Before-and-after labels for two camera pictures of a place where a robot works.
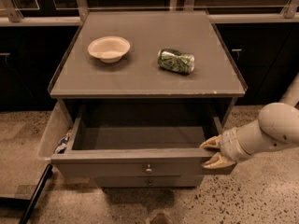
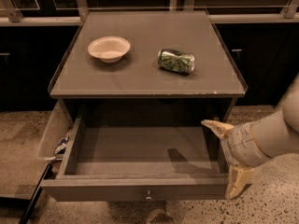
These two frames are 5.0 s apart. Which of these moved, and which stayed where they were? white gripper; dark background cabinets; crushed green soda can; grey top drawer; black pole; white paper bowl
Moved: white gripper; grey top drawer
Stayed: white paper bowl; crushed green soda can; black pole; dark background cabinets
